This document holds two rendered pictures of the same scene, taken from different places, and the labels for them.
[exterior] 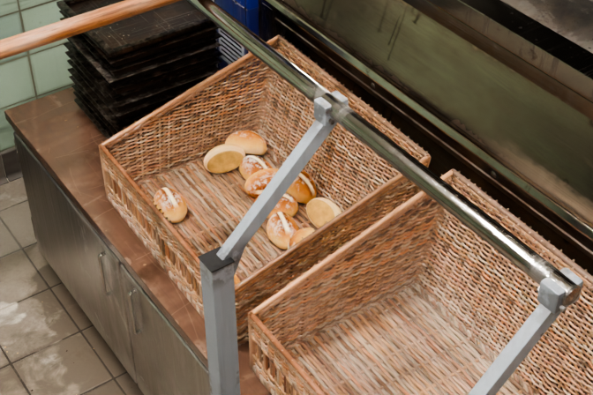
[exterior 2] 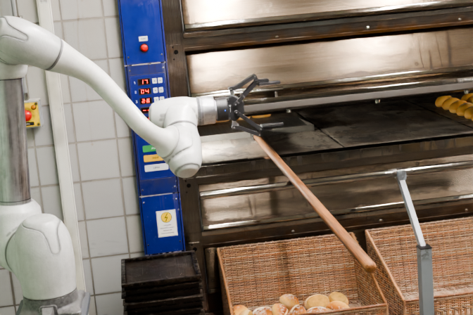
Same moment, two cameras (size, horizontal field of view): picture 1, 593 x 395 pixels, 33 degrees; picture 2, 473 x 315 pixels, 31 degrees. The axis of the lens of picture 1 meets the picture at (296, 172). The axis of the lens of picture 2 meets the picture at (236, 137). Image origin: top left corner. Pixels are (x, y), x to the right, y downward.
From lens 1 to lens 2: 2.90 m
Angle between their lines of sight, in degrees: 62
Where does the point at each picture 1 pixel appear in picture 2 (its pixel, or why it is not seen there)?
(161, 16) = (170, 264)
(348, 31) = (274, 209)
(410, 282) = not seen: hidden behind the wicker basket
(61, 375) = not seen: outside the picture
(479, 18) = (357, 152)
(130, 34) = (181, 273)
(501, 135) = (384, 195)
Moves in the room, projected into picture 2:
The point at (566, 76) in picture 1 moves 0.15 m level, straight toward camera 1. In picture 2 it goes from (407, 148) to (440, 152)
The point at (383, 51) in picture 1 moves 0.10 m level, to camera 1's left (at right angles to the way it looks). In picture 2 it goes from (302, 204) to (292, 211)
